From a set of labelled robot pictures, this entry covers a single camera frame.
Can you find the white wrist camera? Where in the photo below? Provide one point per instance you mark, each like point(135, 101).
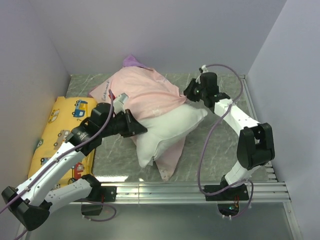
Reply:
point(202, 70)
point(119, 103)

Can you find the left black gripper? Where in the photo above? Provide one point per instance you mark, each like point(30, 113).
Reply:
point(133, 126)

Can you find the pink pillowcase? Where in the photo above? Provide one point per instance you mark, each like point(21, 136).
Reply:
point(150, 95)

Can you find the white pillow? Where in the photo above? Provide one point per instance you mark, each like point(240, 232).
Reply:
point(164, 140)

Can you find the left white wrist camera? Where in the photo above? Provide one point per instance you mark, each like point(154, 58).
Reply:
point(119, 103)

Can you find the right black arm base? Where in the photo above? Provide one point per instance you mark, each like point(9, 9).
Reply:
point(228, 200)

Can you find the aluminium rail frame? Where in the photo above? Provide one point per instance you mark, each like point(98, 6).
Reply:
point(177, 211)

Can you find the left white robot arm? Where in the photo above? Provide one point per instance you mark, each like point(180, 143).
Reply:
point(34, 200)

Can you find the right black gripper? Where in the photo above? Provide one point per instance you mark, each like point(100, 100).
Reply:
point(188, 91)

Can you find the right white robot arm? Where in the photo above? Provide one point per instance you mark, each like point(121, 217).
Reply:
point(255, 145)

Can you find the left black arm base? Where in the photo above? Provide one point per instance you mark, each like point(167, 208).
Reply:
point(92, 205)

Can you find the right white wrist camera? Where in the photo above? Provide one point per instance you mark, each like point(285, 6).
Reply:
point(202, 70)

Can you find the purple princess print pillowcase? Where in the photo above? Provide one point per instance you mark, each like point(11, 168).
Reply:
point(101, 92)

